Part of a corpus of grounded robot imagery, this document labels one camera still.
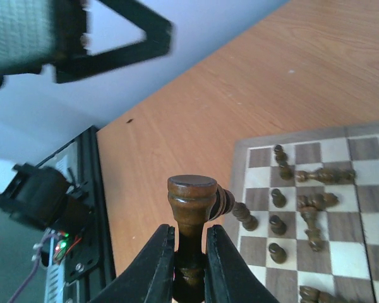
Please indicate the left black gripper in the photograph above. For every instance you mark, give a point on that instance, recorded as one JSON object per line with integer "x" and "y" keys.
{"x": 36, "y": 33}

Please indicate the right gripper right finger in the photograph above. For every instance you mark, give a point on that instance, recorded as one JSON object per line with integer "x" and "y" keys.
{"x": 227, "y": 276}

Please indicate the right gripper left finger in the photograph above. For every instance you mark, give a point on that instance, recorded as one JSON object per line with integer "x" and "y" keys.
{"x": 149, "y": 277}

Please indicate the dark chess piece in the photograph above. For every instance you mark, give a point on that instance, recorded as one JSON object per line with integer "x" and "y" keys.
{"x": 226, "y": 203}
{"x": 191, "y": 198}

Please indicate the green circuit board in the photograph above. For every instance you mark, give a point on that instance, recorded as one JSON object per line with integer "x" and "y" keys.
{"x": 64, "y": 246}

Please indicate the dark lying knight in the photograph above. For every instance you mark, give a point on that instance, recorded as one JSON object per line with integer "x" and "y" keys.
{"x": 313, "y": 295}

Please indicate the wooden chessboard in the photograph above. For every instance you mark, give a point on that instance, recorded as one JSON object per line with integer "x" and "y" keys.
{"x": 348, "y": 265}

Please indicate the dark lying pawn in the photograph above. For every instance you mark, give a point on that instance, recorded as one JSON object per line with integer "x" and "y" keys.
{"x": 309, "y": 215}

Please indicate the dark lying piece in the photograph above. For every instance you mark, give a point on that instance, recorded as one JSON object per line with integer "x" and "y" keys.
{"x": 319, "y": 201}

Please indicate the dark knight piece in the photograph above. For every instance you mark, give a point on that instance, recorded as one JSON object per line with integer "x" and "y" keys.
{"x": 286, "y": 171}

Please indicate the dark rook piece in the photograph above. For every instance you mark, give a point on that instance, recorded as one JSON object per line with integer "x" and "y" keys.
{"x": 280, "y": 154}

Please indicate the dark lying bishop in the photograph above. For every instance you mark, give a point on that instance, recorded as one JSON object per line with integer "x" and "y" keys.
{"x": 326, "y": 175}

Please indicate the black enclosure frame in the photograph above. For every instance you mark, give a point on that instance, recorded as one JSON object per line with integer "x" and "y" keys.
{"x": 89, "y": 267}

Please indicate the light blue cable duct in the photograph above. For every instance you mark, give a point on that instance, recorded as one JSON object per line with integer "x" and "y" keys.
{"x": 55, "y": 277}

